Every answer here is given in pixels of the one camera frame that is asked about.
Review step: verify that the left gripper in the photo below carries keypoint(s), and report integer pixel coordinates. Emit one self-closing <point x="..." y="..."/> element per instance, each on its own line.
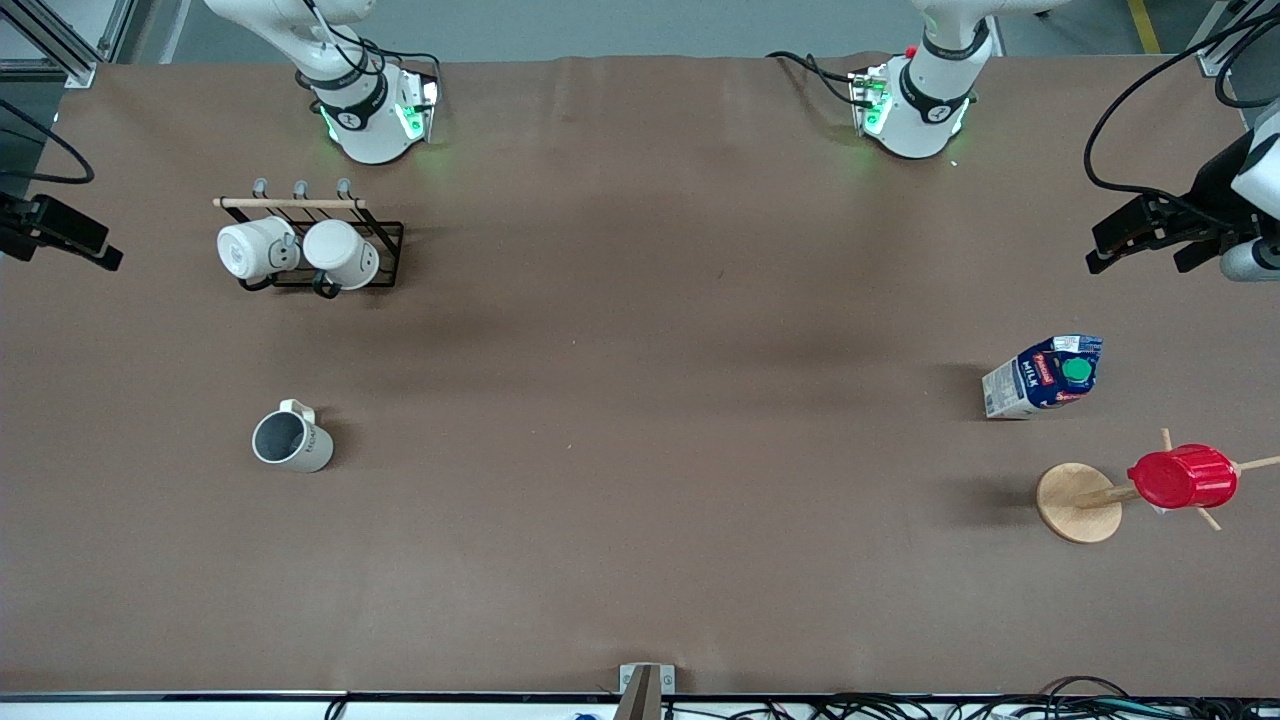
<point x="1213" y="188"/>

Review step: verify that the blue white milk carton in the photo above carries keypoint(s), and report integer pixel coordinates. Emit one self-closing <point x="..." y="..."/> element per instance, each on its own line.
<point x="1035" y="385"/>

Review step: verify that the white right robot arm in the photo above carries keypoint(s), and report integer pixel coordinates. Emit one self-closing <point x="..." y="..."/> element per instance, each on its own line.
<point x="370" y="140"/>

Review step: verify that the red plastic cup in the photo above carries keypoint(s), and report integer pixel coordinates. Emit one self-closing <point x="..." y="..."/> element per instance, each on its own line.
<point x="1185" y="478"/>

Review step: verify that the white mug with grey print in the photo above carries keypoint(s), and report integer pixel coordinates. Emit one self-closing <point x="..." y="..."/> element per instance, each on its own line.
<point x="245" y="250"/>

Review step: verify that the plain white mug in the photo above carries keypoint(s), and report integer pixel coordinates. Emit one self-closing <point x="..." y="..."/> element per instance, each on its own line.
<point x="340" y="250"/>

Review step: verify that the wooden mug tree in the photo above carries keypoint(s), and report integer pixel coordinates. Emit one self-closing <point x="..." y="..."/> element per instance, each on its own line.
<point x="1075" y="505"/>

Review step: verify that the brown table cover sheet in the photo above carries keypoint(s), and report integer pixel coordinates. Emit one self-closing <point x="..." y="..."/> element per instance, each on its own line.
<point x="600" y="520"/>

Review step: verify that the aluminium frame profile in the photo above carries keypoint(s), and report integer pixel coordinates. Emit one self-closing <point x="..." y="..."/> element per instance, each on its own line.
<point x="1212" y="62"/>
<point x="80" y="72"/>

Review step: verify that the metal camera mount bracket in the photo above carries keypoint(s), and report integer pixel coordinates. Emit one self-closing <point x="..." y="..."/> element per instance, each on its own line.
<point x="647" y="695"/>

